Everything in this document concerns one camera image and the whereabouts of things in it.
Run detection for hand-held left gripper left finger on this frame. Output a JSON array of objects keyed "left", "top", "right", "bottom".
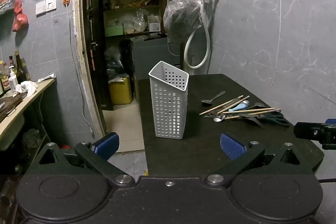
[{"left": 25, "top": 132, "right": 134, "bottom": 186}]

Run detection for wooden cutting board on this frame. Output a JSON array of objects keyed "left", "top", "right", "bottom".
[{"left": 0, "top": 94, "right": 25, "bottom": 122}]

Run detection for dark glass bottle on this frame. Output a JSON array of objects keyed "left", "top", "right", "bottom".
[{"left": 14, "top": 50, "right": 27, "bottom": 83}]

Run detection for clear bag of food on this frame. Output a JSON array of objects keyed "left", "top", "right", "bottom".
[{"left": 132, "top": 10, "right": 149, "bottom": 33}]

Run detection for yellow plastic container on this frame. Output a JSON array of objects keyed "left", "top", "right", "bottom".
[{"left": 108, "top": 74, "right": 133, "bottom": 105}]

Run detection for black plastic bag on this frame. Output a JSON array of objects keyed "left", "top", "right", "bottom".
[{"left": 104, "top": 46, "right": 124, "bottom": 75}]

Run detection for grey metal cabinet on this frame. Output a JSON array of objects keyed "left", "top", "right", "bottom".
[{"left": 130, "top": 33, "right": 182, "bottom": 83}]

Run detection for dark wooden door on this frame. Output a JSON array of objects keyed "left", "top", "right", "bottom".
[{"left": 83, "top": 0, "right": 108, "bottom": 111}]

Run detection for white pump bottle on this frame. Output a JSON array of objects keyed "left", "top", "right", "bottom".
[{"left": 8, "top": 65, "right": 19, "bottom": 91}]

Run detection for white wall switch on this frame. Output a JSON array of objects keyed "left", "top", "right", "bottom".
[{"left": 35, "top": 0, "right": 47, "bottom": 16}]

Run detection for sauce bottle with label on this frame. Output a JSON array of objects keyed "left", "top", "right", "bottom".
[{"left": 0, "top": 60, "right": 11, "bottom": 92}]

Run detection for light blue handled spoon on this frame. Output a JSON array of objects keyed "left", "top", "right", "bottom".
[{"left": 228, "top": 100, "right": 250, "bottom": 112}]

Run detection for white tube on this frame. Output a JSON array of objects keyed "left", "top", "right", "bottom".
[{"left": 37, "top": 73, "right": 56, "bottom": 83}]

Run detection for red plastic bag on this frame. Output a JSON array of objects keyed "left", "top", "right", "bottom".
[{"left": 12, "top": 0, "right": 29, "bottom": 32}]

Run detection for white cloth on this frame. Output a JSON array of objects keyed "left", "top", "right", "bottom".
[{"left": 15, "top": 80, "right": 39, "bottom": 97}]

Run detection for beige door frame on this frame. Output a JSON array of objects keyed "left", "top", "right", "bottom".
[{"left": 72, "top": 0, "right": 107, "bottom": 136}]

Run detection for green handled scissors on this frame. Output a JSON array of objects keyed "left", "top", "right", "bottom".
[{"left": 259, "top": 112, "right": 291, "bottom": 126}]

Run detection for green box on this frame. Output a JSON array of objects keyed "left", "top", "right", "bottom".
[{"left": 105, "top": 26, "right": 124, "bottom": 37}]

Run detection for plastic bag with dark contents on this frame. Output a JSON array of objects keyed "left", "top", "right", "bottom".
[{"left": 163, "top": 0, "right": 202, "bottom": 43}]

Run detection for thin white cable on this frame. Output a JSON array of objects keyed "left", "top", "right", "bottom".
[{"left": 167, "top": 39, "right": 182, "bottom": 57}]

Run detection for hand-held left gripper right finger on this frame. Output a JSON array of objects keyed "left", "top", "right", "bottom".
[{"left": 203, "top": 133, "right": 314, "bottom": 186}]

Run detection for white perforated plastic basket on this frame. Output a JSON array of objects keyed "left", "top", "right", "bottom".
[{"left": 148, "top": 61, "right": 189, "bottom": 140}]

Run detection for white hose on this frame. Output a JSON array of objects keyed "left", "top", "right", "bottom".
[{"left": 184, "top": 0, "right": 219, "bottom": 69}]

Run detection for amber glass bottle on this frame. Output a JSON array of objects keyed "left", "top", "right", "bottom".
[{"left": 21, "top": 57, "right": 31, "bottom": 82}]

